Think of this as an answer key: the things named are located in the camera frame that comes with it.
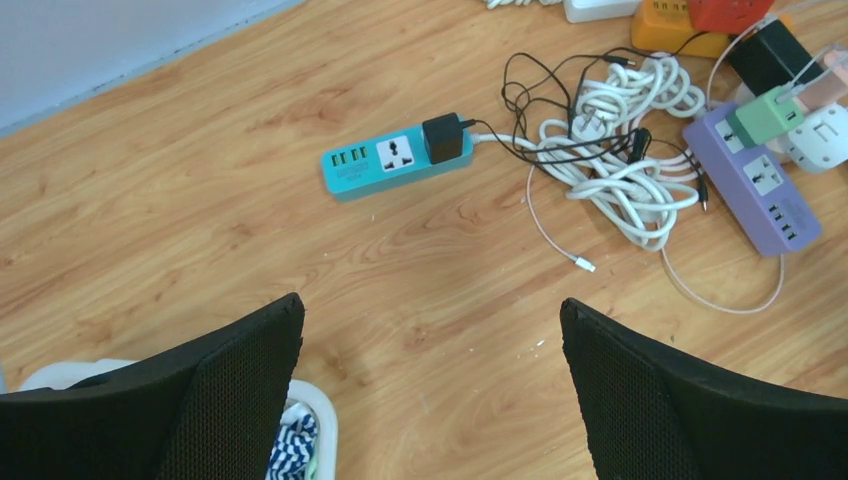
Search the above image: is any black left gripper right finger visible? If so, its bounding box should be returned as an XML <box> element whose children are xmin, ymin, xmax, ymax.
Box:
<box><xmin>560</xmin><ymin>298</ymin><xmax>847</xmax><ymax>479</ymax></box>

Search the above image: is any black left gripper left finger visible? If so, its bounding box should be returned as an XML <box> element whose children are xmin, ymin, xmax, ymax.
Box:
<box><xmin>1</xmin><ymin>293</ymin><xmax>305</xmax><ymax>479</ymax></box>

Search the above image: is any teal power strip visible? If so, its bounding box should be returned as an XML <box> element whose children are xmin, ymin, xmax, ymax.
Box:
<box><xmin>320</xmin><ymin>124</ymin><xmax>473</xmax><ymax>202</ymax></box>

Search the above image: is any black power adapter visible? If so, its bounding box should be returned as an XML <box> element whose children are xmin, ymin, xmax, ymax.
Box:
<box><xmin>421</xmin><ymin>113</ymin><xmax>475</xmax><ymax>165</ymax></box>

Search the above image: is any red cube socket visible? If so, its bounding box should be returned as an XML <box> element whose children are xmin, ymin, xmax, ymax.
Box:
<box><xmin>687</xmin><ymin>0</ymin><xmax>775</xmax><ymax>35</ymax></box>

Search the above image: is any striped blue white cloth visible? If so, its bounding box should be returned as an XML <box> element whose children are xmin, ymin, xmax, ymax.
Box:
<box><xmin>265</xmin><ymin>403</ymin><xmax>319</xmax><ymax>480</ymax></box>

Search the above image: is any white plastic basket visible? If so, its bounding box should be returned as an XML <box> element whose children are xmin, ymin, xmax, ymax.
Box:
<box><xmin>20</xmin><ymin>359</ymin><xmax>338</xmax><ymax>479</ymax></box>

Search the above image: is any purple power strip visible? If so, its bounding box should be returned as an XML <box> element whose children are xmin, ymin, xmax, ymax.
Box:
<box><xmin>683</xmin><ymin>102</ymin><xmax>822</xmax><ymax>257</ymax></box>

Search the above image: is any green cube adapter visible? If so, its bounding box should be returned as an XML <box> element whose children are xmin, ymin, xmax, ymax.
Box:
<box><xmin>726</xmin><ymin>86</ymin><xmax>804</xmax><ymax>148</ymax></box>

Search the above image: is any pink small adapter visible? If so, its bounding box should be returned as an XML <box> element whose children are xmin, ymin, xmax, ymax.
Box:
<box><xmin>791</xmin><ymin>44</ymin><xmax>847</xmax><ymax>113</ymax></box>

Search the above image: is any black cube adapter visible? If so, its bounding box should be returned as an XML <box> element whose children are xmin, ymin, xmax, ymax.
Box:
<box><xmin>727</xmin><ymin>20</ymin><xmax>824</xmax><ymax>96</ymax></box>

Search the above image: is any orange power strip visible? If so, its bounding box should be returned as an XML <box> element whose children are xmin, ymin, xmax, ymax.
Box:
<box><xmin>629</xmin><ymin>0</ymin><xmax>795</xmax><ymax>60</ymax></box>

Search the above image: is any white long power strip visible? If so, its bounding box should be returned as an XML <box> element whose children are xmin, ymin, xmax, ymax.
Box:
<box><xmin>563</xmin><ymin>0</ymin><xmax>641</xmax><ymax>24</ymax></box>

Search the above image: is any pink usb cable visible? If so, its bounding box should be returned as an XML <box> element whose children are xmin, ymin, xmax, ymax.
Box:
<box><xmin>525</xmin><ymin>109</ymin><xmax>787</xmax><ymax>316</ymax></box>

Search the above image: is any thin black cable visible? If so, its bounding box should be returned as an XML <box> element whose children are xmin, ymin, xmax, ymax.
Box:
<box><xmin>474</xmin><ymin>31</ymin><xmax>710</xmax><ymax>213</ymax></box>

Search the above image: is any white coiled cable with plug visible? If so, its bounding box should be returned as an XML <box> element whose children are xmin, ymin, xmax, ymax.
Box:
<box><xmin>570</xmin><ymin>52</ymin><xmax>708</xmax><ymax>143</ymax></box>

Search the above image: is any small white knotted cable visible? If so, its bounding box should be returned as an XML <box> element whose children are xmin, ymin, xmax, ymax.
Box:
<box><xmin>484</xmin><ymin>0</ymin><xmax>564</xmax><ymax>11</ymax></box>

